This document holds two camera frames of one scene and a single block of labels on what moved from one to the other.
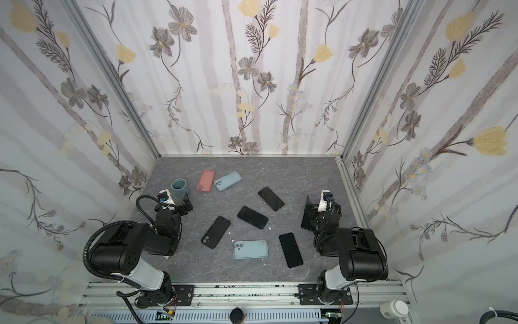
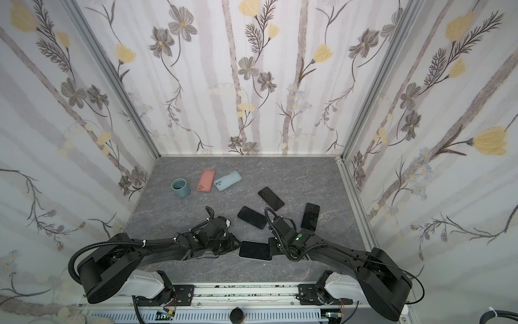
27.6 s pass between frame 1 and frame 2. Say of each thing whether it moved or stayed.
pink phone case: stayed
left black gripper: moved
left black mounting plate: stayed
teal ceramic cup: stayed
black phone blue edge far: stayed
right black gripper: moved
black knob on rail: stayed
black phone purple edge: moved
